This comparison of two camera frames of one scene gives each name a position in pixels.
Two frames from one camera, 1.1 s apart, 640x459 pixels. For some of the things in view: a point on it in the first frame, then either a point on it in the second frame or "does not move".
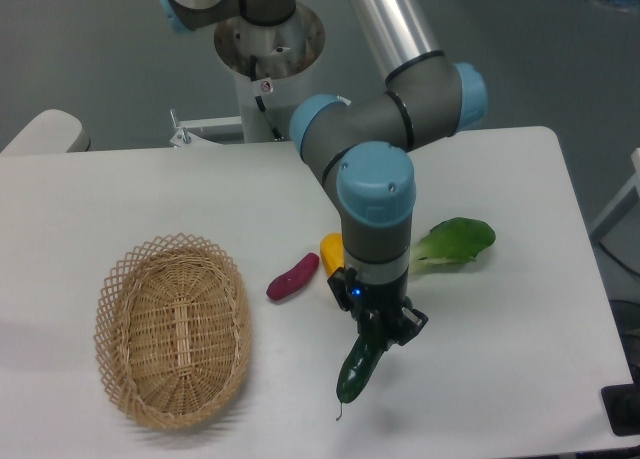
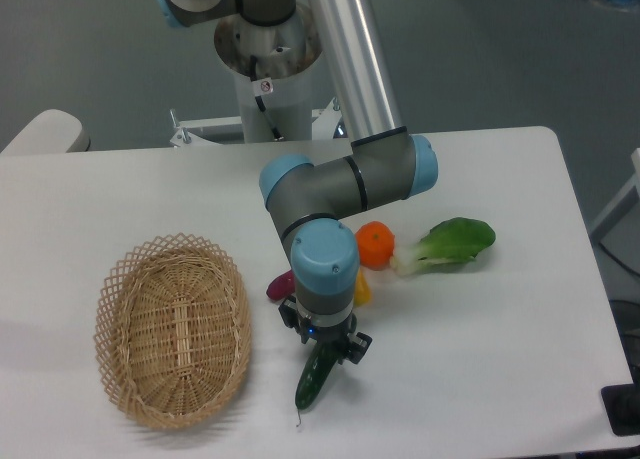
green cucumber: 357,370 -> 316,375
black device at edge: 622,405 does not move
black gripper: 371,301 -> 308,330
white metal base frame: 185,138 does not move
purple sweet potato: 291,280 does not move
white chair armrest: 50,132 does not move
